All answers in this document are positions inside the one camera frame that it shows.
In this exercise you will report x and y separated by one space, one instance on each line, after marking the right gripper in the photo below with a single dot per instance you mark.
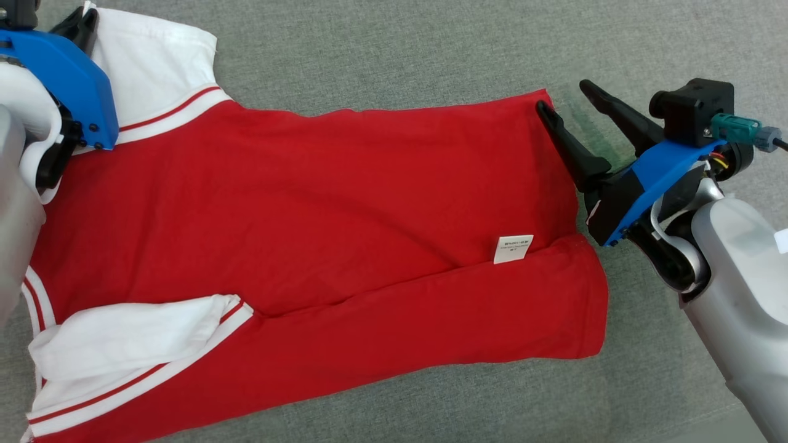
683 197

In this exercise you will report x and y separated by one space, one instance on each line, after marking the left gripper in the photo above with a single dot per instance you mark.
31 92

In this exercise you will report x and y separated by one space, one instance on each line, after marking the red shirt with white sleeves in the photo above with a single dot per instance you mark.
308 203

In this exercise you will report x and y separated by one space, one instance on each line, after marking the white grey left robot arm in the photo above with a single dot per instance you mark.
15 234

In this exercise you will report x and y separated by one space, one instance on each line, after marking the blue left camera bracket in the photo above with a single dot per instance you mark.
68 80

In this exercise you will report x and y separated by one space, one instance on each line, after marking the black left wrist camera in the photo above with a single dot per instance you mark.
18 13

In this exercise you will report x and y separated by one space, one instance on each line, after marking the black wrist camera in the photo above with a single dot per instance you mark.
18 13
692 107

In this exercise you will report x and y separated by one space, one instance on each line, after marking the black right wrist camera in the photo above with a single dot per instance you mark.
692 107

